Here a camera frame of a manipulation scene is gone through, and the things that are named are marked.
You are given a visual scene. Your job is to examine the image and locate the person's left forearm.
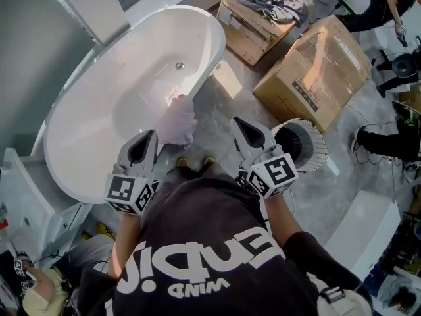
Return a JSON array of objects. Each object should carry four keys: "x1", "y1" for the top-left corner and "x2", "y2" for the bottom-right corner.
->
[{"x1": 108, "y1": 205, "x2": 145, "y2": 279}]

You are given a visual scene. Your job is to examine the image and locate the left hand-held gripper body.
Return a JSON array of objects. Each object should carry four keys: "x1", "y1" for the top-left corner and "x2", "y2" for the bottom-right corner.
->
[{"x1": 104, "y1": 163, "x2": 161, "y2": 215}]

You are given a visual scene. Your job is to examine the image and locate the beige strapped bag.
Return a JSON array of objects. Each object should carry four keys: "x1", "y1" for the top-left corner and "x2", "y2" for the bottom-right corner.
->
[{"x1": 305, "y1": 271, "x2": 374, "y2": 316}]

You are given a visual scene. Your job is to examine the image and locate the white vanity cabinet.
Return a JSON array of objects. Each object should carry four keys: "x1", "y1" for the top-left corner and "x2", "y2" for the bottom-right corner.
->
[{"x1": 0, "y1": 146, "x2": 93, "y2": 266}]

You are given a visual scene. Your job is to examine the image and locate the light pink cloth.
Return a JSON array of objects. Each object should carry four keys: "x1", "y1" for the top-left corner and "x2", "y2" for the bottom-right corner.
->
[{"x1": 156, "y1": 92, "x2": 198, "y2": 149}]

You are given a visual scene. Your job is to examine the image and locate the person's right forearm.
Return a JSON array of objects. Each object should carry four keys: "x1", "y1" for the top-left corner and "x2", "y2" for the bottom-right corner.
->
[{"x1": 262, "y1": 192, "x2": 305, "y2": 248}]

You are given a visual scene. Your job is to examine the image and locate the open brown cardboard box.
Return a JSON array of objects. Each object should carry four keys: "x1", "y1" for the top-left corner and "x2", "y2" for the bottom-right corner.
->
[{"x1": 215, "y1": 0, "x2": 310, "y2": 68}]

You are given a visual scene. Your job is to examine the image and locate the person's dark trousers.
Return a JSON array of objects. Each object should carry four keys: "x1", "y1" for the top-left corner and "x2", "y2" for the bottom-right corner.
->
[{"x1": 162, "y1": 161, "x2": 237, "y2": 190}]

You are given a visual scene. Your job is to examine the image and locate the white slatted round basket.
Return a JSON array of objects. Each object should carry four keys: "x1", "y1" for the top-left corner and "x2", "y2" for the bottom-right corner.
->
[{"x1": 271, "y1": 118, "x2": 329, "y2": 173}]

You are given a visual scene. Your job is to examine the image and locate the white bathtub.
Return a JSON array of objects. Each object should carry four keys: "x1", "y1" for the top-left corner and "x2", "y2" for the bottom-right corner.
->
[{"x1": 43, "y1": 5, "x2": 227, "y2": 205}]

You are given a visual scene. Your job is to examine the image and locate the grey clothes pile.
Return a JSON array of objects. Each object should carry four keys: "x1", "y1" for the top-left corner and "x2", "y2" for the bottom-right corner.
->
[{"x1": 236, "y1": 0, "x2": 309, "y2": 28}]

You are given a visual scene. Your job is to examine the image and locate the beige cardboard piece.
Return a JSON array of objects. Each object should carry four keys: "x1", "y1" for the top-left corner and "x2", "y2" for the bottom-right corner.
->
[{"x1": 212, "y1": 60, "x2": 243, "y2": 100}]

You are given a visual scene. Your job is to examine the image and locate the person's black printed t-shirt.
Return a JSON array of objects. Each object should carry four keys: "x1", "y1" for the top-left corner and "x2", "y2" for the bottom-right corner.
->
[{"x1": 77, "y1": 172, "x2": 374, "y2": 316}]

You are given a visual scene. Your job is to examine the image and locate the large wrapped cardboard box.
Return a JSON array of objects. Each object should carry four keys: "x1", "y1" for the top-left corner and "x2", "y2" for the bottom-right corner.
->
[{"x1": 252, "y1": 14, "x2": 372, "y2": 134}]

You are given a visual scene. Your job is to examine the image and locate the white rectangular plinth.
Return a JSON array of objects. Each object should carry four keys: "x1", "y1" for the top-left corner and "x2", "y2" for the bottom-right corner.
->
[{"x1": 324, "y1": 189, "x2": 401, "y2": 282}]

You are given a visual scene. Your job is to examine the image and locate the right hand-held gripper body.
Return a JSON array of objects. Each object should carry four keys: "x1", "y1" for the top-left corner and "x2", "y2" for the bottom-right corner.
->
[{"x1": 235, "y1": 145, "x2": 299, "y2": 199}]

